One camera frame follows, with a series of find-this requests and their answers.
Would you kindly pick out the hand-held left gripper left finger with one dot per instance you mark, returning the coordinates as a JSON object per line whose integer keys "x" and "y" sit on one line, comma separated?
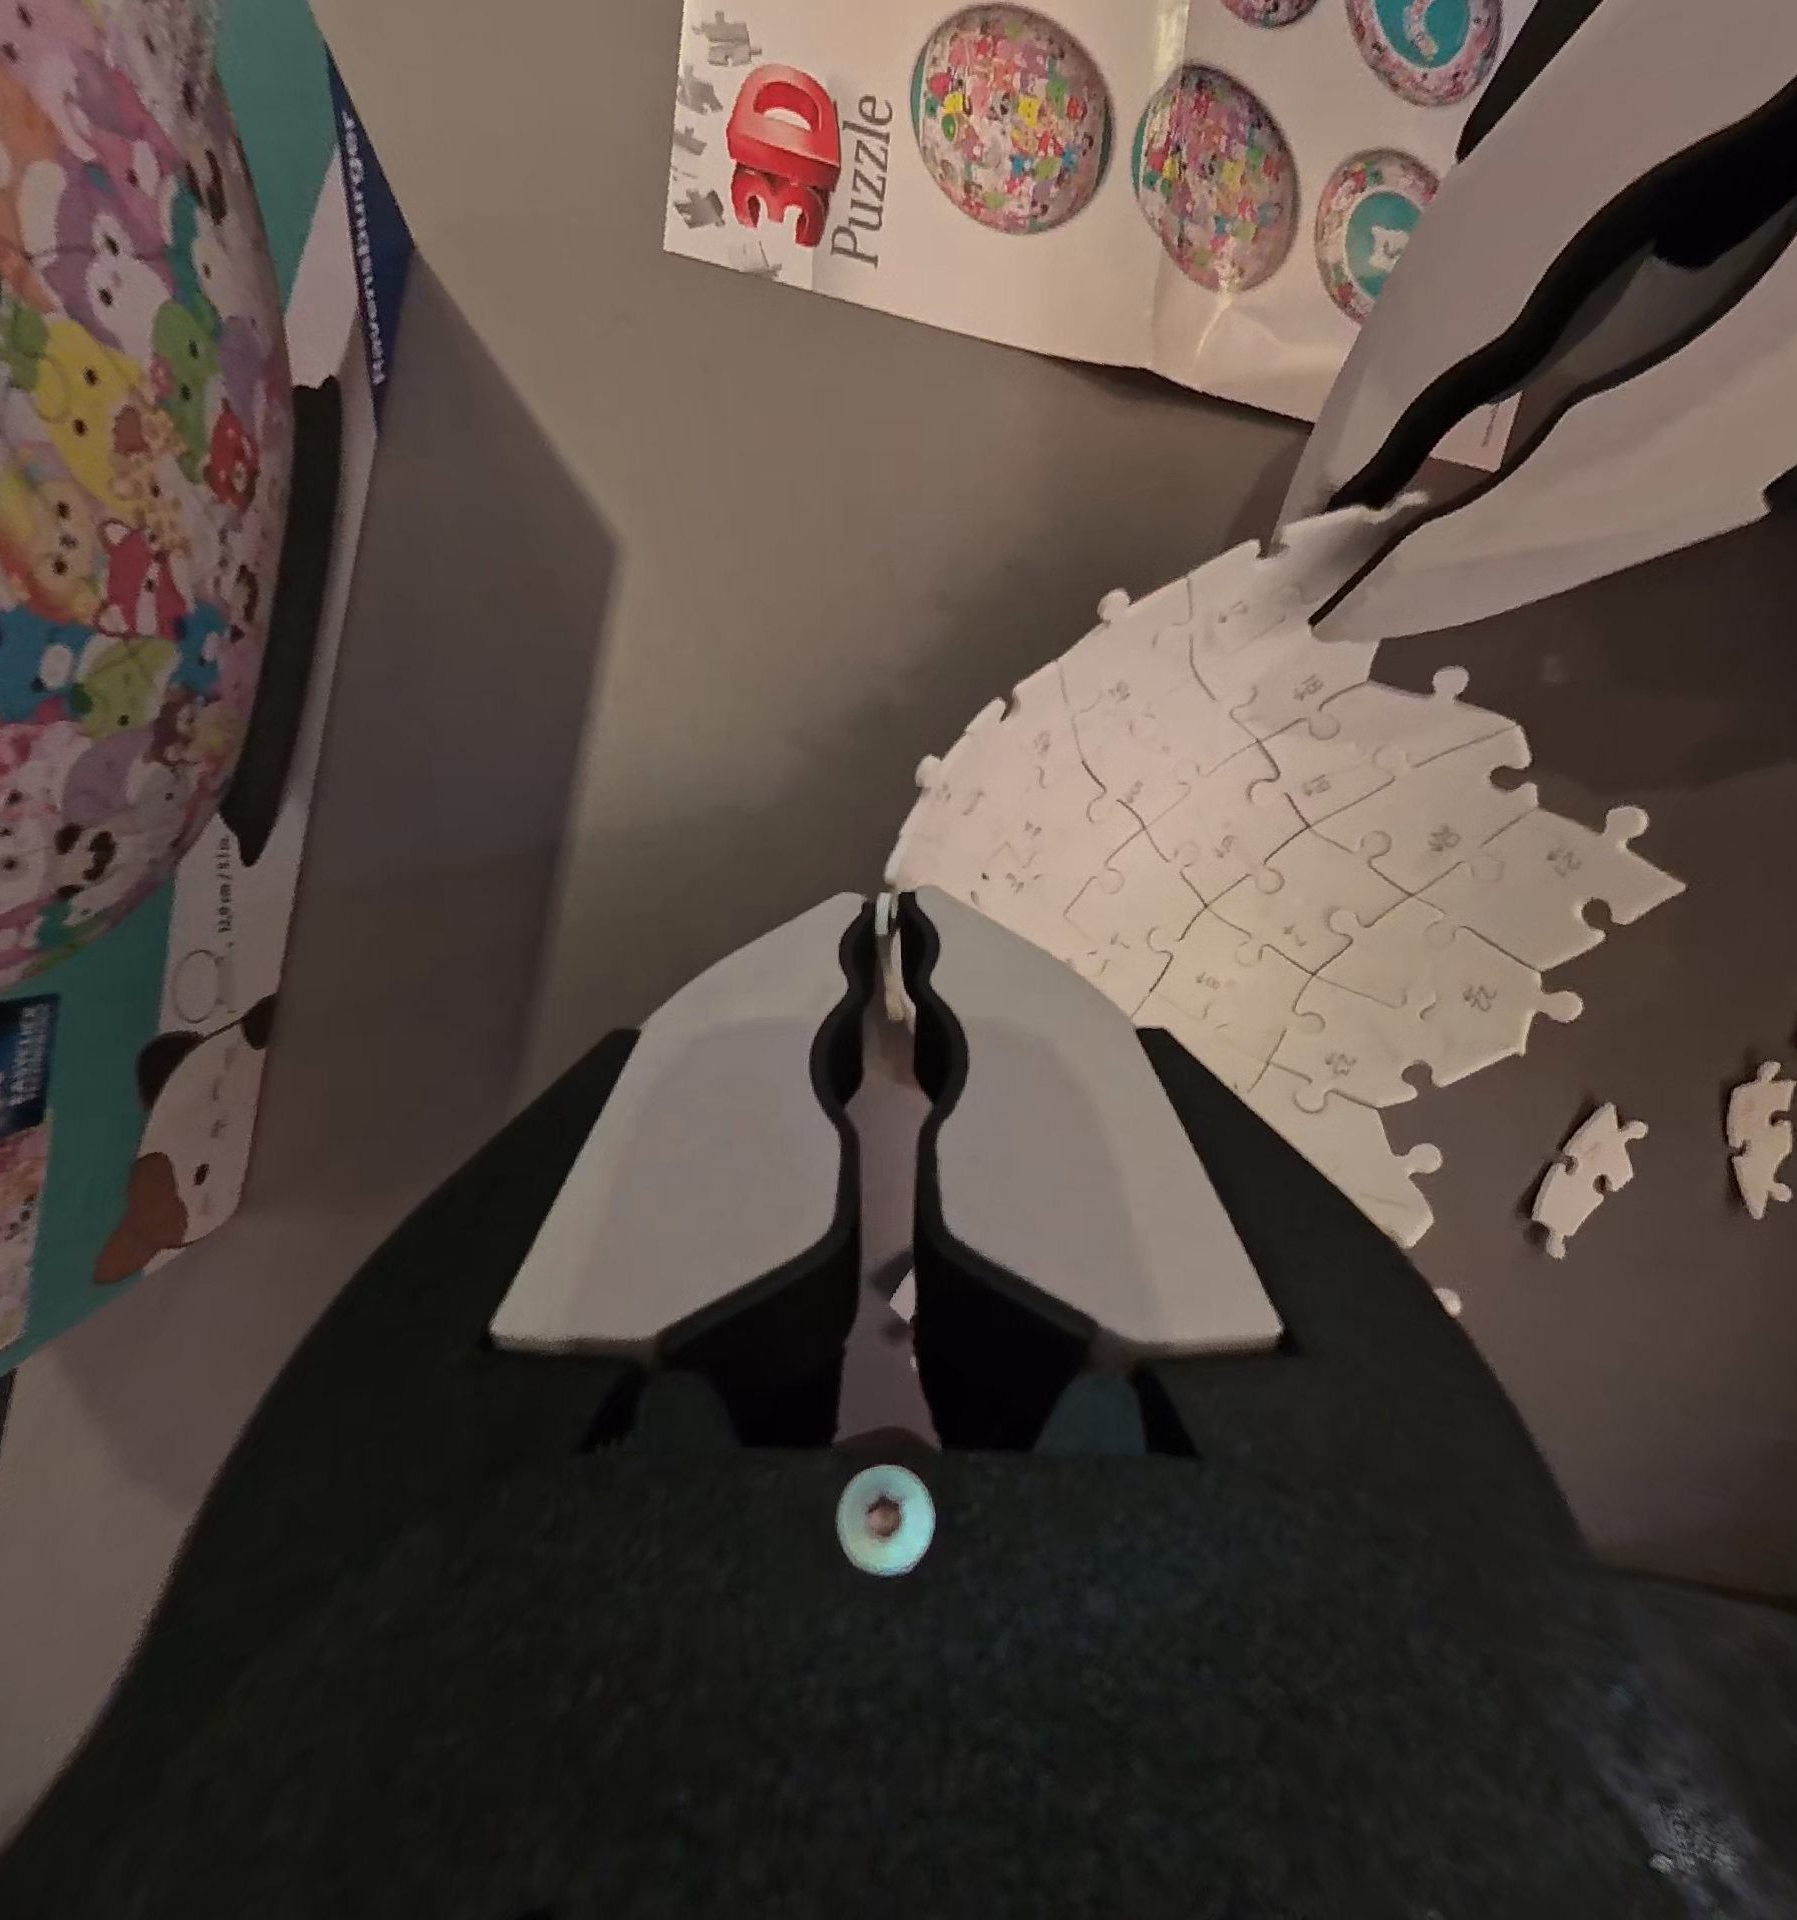
{"x": 688, "y": 1171}

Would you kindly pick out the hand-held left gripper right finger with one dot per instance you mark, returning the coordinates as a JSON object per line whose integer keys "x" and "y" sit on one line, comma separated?
{"x": 1091, "y": 1171}

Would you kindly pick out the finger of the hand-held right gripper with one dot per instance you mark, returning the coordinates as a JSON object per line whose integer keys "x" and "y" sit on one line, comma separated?
{"x": 1380, "y": 331}
{"x": 1617, "y": 539}

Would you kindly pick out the single white puzzle piece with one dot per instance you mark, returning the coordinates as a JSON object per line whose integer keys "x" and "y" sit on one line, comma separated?
{"x": 886, "y": 943}

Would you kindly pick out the partly built puzzle ball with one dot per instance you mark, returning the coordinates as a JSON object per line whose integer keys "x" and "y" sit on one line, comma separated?
{"x": 1290, "y": 856}

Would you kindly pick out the scattered loose puzzle pieces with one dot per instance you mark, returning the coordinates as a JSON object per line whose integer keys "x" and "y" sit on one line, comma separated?
{"x": 1591, "y": 1173}

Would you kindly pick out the colourful puzzle box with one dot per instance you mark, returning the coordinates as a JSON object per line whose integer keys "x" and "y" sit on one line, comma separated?
{"x": 100, "y": 529}

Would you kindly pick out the printed instruction leaflet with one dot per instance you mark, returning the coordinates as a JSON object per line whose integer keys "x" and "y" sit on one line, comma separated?
{"x": 868, "y": 284}

